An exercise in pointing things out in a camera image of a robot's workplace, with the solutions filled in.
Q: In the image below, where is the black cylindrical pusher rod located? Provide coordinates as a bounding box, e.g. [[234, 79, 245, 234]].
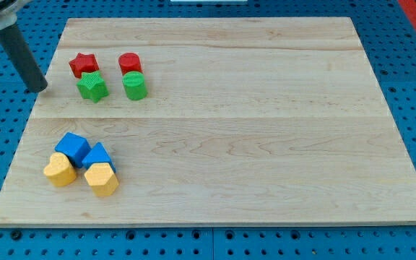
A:
[[0, 24, 48, 93]]

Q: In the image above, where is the red star block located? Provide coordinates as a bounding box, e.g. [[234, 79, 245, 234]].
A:
[[69, 53, 99, 79]]

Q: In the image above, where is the green star block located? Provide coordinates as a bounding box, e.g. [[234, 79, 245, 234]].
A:
[[77, 71, 109, 103]]

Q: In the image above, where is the red cylinder block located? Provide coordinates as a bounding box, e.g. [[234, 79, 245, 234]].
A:
[[118, 52, 142, 75]]

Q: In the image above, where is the blue cube block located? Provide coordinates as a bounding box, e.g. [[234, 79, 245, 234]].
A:
[[54, 132, 91, 168]]

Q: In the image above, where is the green cylinder block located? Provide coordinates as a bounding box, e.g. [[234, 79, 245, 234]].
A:
[[122, 71, 147, 100]]

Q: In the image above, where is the yellow heart block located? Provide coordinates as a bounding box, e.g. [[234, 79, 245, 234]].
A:
[[43, 152, 77, 187]]

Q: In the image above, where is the blue triangle block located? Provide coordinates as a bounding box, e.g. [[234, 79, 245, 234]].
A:
[[82, 142, 116, 173]]

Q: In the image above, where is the yellow hexagon block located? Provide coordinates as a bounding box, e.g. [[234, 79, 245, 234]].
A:
[[84, 162, 119, 197]]

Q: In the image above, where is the wooden board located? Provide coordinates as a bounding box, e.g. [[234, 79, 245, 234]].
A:
[[0, 17, 416, 228]]

